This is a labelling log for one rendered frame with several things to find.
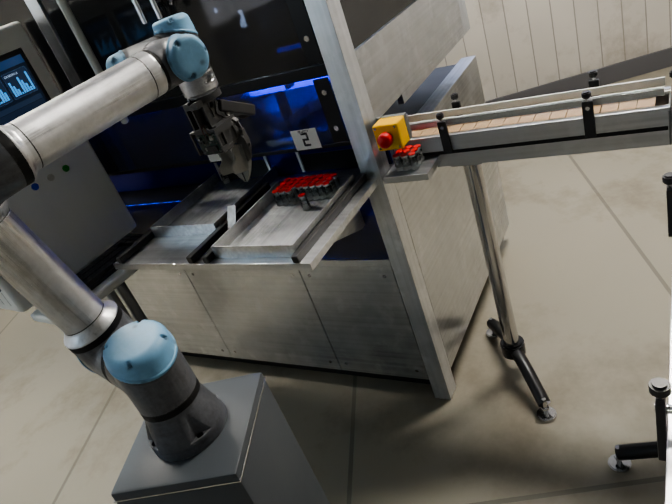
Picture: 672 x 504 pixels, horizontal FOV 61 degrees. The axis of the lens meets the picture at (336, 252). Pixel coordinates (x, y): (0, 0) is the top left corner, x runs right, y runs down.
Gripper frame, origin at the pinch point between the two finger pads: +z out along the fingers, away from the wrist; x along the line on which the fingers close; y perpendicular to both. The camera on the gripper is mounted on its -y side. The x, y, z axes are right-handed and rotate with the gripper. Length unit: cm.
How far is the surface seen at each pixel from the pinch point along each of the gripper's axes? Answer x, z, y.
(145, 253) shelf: -50, 22, -1
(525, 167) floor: 4, 110, -209
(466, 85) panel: 13, 27, -118
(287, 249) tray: 4.1, 19.3, 1.9
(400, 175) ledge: 18.1, 21.6, -35.9
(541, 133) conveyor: 53, 19, -46
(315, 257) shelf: 11.0, 21.8, 1.8
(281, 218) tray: -9.8, 21.4, -16.2
